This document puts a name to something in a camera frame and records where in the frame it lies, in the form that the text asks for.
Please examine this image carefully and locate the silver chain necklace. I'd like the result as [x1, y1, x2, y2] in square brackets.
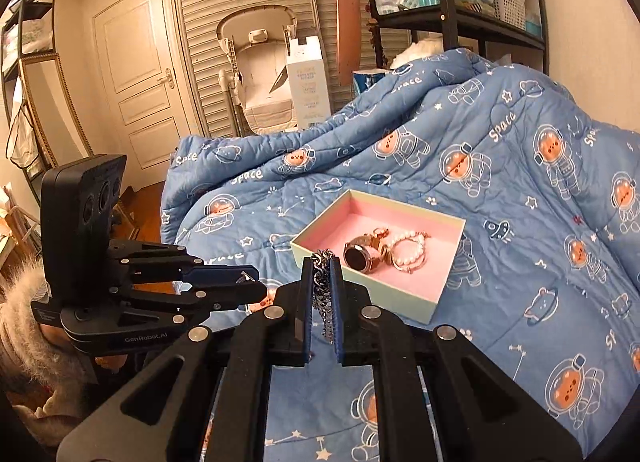
[310, 249, 338, 345]

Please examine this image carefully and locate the person's left hand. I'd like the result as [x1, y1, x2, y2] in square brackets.
[39, 325, 128, 372]

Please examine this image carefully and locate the rose gold wristwatch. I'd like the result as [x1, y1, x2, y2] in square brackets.
[343, 227, 390, 274]

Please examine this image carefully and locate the green box pink lining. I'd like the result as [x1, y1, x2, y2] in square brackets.
[291, 190, 465, 323]

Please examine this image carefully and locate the white panelled door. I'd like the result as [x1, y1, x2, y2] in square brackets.
[92, 0, 191, 190]

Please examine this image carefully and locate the gold framed mirror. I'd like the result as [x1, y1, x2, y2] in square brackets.
[18, 53, 93, 167]

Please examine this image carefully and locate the blue astronaut bear quilt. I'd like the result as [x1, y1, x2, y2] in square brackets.
[160, 50, 639, 456]

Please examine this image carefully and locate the white tall carton box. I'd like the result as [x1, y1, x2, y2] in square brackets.
[286, 36, 331, 130]

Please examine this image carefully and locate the white baby cradle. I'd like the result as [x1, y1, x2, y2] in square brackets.
[216, 4, 297, 136]

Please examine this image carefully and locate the pearl bead bracelet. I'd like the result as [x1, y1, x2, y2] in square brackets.
[388, 229, 432, 275]

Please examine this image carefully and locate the black camera box left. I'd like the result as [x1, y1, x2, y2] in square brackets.
[40, 155, 127, 306]

